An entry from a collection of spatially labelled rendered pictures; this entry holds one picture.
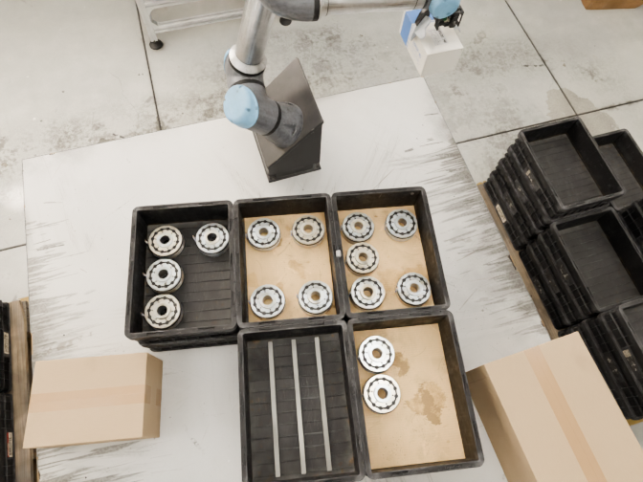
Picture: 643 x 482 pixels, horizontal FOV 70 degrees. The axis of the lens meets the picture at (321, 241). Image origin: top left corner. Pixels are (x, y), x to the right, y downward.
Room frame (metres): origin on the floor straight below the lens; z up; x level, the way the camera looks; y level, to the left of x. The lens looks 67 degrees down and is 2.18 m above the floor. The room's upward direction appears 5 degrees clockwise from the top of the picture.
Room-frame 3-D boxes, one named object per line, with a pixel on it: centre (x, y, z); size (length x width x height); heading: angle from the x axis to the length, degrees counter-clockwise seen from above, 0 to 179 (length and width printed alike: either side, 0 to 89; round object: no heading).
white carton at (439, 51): (1.21, -0.28, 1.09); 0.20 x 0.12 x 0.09; 21
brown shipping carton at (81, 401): (0.05, 0.58, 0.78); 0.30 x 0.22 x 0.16; 100
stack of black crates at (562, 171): (1.15, -1.00, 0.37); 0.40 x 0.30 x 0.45; 21
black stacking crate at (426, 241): (0.54, -0.20, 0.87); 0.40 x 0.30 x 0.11; 11
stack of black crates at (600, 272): (0.78, -1.16, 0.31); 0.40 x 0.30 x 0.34; 21
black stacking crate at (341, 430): (0.09, 0.02, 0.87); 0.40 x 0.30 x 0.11; 11
